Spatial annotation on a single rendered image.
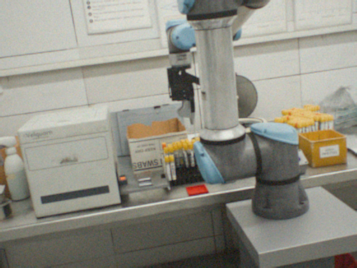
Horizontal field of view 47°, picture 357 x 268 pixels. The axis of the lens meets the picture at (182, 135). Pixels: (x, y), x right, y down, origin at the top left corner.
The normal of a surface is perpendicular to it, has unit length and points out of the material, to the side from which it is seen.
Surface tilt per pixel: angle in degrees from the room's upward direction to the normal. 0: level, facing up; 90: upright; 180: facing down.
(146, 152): 86
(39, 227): 90
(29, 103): 90
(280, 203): 72
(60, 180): 90
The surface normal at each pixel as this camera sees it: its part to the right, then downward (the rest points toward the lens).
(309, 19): 0.13, 0.29
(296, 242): -0.14, -0.96
